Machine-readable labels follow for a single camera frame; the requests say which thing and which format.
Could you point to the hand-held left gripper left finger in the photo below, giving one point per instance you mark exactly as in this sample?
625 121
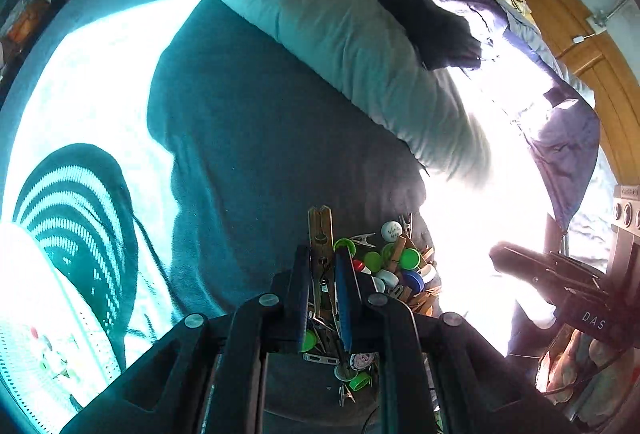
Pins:
302 294

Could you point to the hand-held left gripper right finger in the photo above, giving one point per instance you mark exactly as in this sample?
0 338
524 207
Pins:
347 299

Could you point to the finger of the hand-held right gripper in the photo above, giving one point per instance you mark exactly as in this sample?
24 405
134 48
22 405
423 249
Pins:
540 274

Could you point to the pile of caps and clips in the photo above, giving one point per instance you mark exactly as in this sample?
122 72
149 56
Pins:
372 259

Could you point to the wooden clothespin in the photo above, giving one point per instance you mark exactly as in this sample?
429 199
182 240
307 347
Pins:
320 229

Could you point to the heap of sorted small caps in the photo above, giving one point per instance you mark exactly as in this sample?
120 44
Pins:
50 354

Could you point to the white plastic basket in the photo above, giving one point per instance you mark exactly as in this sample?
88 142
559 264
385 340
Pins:
20 304

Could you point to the person's right hand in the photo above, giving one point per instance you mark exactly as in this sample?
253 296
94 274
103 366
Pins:
600 379

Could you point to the white ball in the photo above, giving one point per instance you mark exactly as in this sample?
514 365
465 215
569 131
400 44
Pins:
391 230

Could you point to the wooden headboard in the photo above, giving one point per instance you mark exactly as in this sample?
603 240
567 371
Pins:
600 79

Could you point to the black jacket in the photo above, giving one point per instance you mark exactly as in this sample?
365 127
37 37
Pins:
440 24

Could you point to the grey duvet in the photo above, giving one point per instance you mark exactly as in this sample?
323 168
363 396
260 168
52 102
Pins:
300 14

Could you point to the white wall junction box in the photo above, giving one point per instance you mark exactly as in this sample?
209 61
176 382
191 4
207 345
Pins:
600 21

